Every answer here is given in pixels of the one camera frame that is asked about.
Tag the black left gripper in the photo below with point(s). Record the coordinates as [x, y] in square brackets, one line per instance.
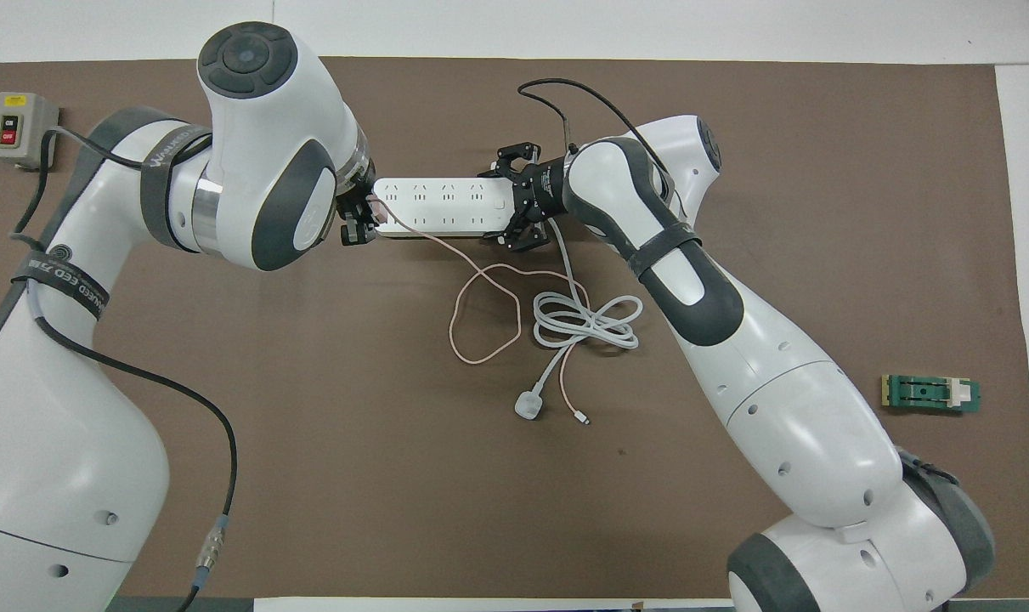
[354, 200]

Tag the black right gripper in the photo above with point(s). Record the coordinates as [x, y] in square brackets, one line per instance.
[541, 191]

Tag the pink charger adapter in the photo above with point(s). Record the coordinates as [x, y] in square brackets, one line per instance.
[380, 212]

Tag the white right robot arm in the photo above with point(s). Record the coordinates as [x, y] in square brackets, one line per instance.
[777, 391]

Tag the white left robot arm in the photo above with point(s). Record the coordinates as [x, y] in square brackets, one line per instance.
[55, 442]

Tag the brown table mat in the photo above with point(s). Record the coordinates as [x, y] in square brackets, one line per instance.
[395, 510]

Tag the grey on-off switch box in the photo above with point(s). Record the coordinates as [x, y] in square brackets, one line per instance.
[17, 127]

